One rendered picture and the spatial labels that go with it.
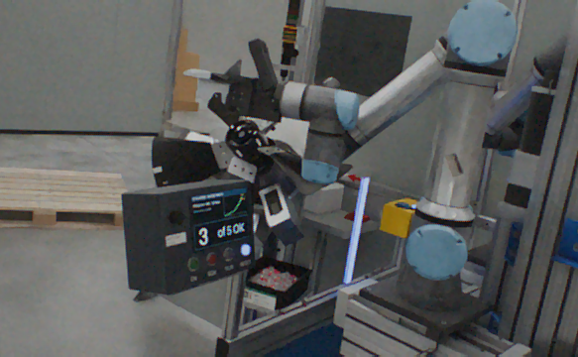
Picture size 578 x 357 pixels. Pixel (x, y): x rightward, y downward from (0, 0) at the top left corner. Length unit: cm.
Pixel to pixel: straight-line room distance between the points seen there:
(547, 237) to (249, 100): 71
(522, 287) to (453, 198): 37
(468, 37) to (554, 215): 48
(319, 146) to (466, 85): 31
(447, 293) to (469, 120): 41
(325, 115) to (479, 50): 32
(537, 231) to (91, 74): 654
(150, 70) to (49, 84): 116
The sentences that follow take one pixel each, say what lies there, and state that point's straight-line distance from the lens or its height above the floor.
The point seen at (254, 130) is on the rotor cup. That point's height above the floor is 124.
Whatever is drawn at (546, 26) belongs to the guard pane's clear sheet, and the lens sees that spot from 246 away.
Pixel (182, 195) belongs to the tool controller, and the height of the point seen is 124.
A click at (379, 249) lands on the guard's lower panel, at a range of 276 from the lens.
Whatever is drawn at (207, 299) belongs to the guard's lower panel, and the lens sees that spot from 344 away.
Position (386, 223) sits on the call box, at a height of 101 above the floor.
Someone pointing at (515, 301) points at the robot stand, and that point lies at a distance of 160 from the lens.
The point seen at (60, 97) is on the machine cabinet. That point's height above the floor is 42.
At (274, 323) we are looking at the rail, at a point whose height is 86.
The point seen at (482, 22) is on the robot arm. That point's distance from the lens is 125.
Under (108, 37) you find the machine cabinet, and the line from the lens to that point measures 770.
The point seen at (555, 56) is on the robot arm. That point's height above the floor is 161.
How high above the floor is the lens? 160
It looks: 13 degrees down
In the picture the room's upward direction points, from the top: 9 degrees clockwise
